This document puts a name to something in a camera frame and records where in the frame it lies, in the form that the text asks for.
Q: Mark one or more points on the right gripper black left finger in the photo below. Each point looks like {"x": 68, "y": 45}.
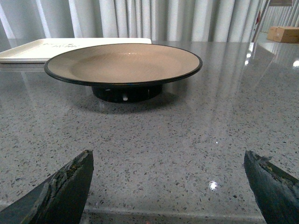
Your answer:
{"x": 60, "y": 199}

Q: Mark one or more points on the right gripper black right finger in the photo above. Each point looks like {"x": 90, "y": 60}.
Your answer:
{"x": 276, "y": 192}

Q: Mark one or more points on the tan plate with black rim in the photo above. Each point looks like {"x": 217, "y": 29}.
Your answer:
{"x": 126, "y": 72}

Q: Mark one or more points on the cream rectangular serving tray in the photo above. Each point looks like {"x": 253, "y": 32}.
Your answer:
{"x": 42, "y": 50}

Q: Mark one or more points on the brown cardboard box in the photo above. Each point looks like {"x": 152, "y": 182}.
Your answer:
{"x": 283, "y": 34}

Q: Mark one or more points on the grey pleated curtain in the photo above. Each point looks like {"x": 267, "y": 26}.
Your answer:
{"x": 158, "y": 20}

